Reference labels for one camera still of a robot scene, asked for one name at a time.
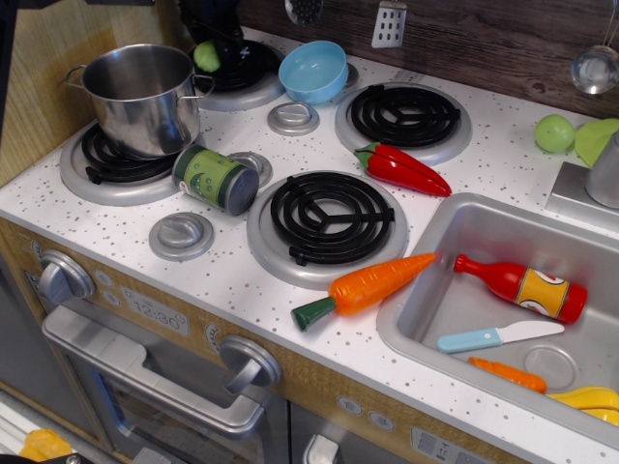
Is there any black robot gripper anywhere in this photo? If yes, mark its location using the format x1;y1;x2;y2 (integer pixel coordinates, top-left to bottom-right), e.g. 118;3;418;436
178;0;256;73

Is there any light green toy broccoli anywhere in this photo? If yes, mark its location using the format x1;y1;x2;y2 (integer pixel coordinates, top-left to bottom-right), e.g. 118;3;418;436
193;40;221;73

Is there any stainless steel pot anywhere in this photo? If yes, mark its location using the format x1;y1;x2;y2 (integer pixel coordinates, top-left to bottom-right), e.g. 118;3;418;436
66;43;215;160

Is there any back left black burner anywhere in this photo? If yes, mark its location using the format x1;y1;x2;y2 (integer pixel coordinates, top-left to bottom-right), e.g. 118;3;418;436
189;40;284;112

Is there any black burner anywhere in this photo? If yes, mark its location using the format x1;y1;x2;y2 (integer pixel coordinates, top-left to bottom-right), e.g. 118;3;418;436
189;40;284;112
59;123;178;207
247;171;408;290
335;82;473;166

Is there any light blue plastic bowl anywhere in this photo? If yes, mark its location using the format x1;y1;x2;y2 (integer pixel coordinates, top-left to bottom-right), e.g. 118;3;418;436
279;41;348;105

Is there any silver perforated skimmer spoon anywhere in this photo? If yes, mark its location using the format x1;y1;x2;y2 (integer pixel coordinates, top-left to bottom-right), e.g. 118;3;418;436
284;0;323;26

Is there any back silver stovetop knob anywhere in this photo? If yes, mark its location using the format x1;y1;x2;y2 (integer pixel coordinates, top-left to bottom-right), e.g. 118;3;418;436
267;102;320;136

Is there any silver stovetop knob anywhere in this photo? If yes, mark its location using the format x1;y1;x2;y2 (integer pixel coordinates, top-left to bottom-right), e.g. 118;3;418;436
267;102;320;136
149;212;215;262
228;152;273;189

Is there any middle silver stovetop knob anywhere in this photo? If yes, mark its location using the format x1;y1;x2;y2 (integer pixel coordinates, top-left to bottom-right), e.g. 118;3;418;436
228;152;273;189

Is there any green toy food can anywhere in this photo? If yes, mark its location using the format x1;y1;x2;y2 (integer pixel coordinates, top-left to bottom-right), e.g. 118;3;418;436
172;145;259;217

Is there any red toy chili pepper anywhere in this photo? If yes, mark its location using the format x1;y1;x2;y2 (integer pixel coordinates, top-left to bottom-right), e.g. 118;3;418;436
353;142;452;197

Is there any front left black burner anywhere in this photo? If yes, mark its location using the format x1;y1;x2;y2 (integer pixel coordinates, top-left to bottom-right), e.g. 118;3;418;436
59;123;178;207

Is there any front silver stovetop knob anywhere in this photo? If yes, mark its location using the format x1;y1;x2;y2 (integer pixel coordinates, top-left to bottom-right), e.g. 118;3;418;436
149;212;215;262

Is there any front right black burner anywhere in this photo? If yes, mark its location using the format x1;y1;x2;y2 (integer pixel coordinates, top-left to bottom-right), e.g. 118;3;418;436
247;171;408;290

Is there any back right black burner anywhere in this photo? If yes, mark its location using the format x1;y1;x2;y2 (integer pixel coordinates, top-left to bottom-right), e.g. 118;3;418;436
335;82;473;166

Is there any large orange toy carrot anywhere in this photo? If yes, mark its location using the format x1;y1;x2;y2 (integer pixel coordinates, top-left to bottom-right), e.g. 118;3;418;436
291;252;436;332

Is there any oven clock display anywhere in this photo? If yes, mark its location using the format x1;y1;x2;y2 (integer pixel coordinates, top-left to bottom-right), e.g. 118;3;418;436
120;286;190;337

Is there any left silver oven dial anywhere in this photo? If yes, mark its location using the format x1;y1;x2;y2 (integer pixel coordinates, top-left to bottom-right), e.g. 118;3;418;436
39;249;96;305

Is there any silver oven dial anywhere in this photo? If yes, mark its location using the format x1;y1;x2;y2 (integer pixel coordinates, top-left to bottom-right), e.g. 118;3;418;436
219;335;281;395
39;249;96;305

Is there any right silver oven dial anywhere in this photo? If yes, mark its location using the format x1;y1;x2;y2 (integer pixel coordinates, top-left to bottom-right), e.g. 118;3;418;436
219;335;281;395

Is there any green toy apple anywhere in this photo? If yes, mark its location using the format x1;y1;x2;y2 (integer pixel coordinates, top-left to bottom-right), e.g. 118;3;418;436
534;114;575;154

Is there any silver hanging ladle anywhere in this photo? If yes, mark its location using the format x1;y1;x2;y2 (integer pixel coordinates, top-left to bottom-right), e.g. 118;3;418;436
571;0;618;95

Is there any green toy lettuce leaf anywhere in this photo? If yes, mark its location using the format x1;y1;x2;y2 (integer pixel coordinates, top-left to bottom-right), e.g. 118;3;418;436
575;118;619;167

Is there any silver toy sink basin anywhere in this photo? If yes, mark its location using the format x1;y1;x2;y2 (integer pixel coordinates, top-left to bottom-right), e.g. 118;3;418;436
377;193;618;449

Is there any red toy ketchup bottle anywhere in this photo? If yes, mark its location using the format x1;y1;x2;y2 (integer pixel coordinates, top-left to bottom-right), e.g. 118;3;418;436
454;254;588;324

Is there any silver toy faucet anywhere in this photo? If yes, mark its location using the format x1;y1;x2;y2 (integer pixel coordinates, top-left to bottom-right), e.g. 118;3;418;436
545;132;618;232

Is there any yellow object at bottom left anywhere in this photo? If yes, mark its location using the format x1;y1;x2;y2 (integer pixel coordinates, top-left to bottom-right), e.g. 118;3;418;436
18;429;73;462

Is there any small orange toy carrot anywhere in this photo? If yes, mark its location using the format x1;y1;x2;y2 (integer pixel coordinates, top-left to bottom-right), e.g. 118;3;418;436
467;357;547;393

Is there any yellow toy banana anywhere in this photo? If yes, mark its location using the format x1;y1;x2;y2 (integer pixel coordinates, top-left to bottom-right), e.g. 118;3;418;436
548;387;618;425

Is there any silver oven door handle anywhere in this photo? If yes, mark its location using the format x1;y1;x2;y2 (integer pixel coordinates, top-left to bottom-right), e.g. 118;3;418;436
43;306;264;440

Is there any blue handled toy knife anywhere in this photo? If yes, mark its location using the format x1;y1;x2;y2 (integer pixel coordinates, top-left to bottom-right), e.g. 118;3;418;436
435;321;565;354

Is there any silver cabinet door handle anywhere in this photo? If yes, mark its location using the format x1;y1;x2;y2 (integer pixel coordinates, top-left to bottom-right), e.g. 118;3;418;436
302;434;339;464

